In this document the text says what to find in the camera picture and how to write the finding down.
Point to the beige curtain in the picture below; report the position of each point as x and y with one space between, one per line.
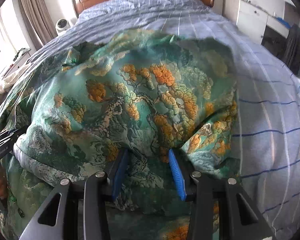
40 20

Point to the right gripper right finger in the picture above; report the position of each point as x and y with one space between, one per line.
195 187

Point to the white round fan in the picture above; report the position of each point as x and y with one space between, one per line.
62 25

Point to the white desk with drawers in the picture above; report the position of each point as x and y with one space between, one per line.
252 21

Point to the white window-side dresser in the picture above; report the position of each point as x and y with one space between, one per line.
20 58

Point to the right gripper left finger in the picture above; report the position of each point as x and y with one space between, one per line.
103 186

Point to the green landscape print jacket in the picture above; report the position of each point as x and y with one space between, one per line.
144 90

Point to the dark jacket on chair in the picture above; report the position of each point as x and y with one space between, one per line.
291 55

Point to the cream knitted sweater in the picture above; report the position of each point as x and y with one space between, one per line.
7 82

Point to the blue plaid bed duvet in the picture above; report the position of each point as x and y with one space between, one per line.
267 132

